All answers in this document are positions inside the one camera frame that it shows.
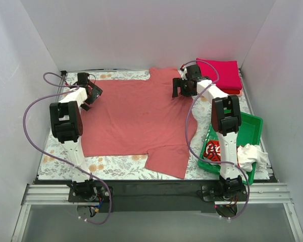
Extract salmon pink t shirt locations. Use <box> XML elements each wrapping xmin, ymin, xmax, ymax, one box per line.
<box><xmin>81</xmin><ymin>68</ymin><xmax>197</xmax><ymax>178</ymax></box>

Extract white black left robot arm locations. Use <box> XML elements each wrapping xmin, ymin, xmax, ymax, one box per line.
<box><xmin>49</xmin><ymin>73</ymin><xmax>103</xmax><ymax>202</ymax></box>

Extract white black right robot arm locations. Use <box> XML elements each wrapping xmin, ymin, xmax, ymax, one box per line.
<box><xmin>172</xmin><ymin>62</ymin><xmax>246</xmax><ymax>201</ymax></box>

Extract folded magenta shirt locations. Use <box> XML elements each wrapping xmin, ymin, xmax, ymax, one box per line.
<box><xmin>196</xmin><ymin>58</ymin><xmax>242</xmax><ymax>91</ymax></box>

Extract folded red shirt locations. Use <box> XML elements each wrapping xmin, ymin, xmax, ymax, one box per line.
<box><xmin>221</xmin><ymin>89</ymin><xmax>240</xmax><ymax>95</ymax></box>

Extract floral patterned table cloth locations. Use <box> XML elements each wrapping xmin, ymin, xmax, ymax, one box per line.
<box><xmin>37</xmin><ymin>69</ymin><xmax>263</xmax><ymax>181</ymax></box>

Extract red white coca cola shirt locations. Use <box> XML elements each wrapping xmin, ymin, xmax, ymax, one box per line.
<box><xmin>203</xmin><ymin>140</ymin><xmax>221</xmax><ymax>162</ymax></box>

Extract green plastic bin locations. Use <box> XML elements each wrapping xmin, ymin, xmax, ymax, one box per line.
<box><xmin>197</xmin><ymin>112</ymin><xmax>263</xmax><ymax>175</ymax></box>

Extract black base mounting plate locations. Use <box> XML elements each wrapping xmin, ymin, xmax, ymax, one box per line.
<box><xmin>68</xmin><ymin>180</ymin><xmax>250</xmax><ymax>220</ymax></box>

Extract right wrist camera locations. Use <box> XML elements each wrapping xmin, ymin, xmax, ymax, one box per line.
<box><xmin>180</xmin><ymin>65</ymin><xmax>187</xmax><ymax>77</ymax></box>

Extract aluminium frame rail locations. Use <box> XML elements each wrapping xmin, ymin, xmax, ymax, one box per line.
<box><xmin>12</xmin><ymin>183</ymin><xmax>303</xmax><ymax>241</ymax></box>

